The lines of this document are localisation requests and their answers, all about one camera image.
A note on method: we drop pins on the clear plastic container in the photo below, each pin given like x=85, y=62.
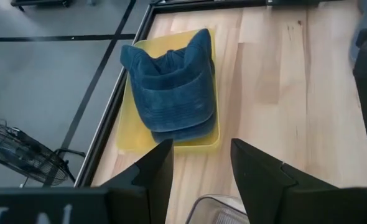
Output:
x=214, y=211

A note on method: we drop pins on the yellow plastic tray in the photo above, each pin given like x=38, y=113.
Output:
x=130, y=133

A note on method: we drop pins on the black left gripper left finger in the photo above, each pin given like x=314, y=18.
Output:
x=152, y=186

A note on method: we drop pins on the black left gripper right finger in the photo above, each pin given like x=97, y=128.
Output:
x=264, y=186

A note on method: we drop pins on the black stand base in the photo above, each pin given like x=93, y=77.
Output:
x=40, y=2

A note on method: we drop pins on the black floor fan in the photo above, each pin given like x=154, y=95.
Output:
x=21, y=152

